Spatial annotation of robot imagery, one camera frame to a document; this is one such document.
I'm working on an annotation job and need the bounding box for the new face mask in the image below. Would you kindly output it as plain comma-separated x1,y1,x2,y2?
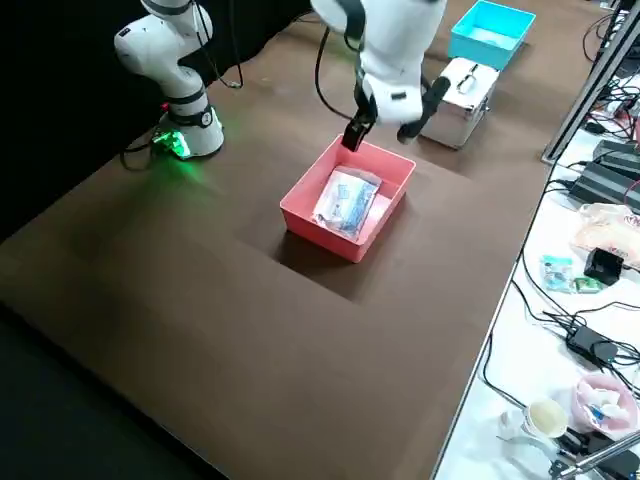
312,167,384,246

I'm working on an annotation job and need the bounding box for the blue plastic box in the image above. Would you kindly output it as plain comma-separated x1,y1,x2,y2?
448,0,537,71

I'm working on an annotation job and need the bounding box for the pink plastic box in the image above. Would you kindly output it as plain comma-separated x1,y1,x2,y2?
278,134,417,265

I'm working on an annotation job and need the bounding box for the black power supply box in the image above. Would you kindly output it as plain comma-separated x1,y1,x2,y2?
592,139,640,175
569,162,640,212

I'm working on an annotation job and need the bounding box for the silver aluminium case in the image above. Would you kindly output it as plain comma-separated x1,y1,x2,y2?
418,56,501,151

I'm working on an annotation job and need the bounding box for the teal snack packet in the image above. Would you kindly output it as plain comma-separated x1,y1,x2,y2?
539,254,575,294

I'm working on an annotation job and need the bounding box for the plastic bag with red print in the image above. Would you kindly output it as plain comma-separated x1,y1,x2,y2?
572,202,640,271

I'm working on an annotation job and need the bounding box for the small black charger block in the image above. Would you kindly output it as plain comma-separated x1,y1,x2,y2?
583,247,624,286

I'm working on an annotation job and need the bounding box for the black power adapter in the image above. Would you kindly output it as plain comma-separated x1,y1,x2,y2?
566,327,619,365

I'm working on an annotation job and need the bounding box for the crumpled white tissue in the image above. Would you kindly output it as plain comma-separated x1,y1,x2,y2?
498,409,526,442

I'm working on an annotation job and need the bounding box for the white paper cup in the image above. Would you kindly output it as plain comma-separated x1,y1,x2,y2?
519,397,569,442

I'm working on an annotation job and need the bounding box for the pink cup with trash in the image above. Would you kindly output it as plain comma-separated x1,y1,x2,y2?
569,372,639,434

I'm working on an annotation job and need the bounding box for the silver metal rod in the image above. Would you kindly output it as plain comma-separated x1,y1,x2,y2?
549,434,640,476

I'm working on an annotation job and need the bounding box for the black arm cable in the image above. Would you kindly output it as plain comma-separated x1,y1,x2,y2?
313,24,364,122

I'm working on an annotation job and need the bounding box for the thin black hanging cable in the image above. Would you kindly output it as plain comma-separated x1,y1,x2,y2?
189,0,247,90

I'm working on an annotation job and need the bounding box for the aluminium frame post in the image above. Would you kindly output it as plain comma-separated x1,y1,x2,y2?
542,0,640,162

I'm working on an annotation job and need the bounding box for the black table cable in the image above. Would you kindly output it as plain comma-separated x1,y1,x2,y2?
510,247,574,324

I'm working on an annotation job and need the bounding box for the black foot cable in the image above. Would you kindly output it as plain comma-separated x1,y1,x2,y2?
118,133,169,172

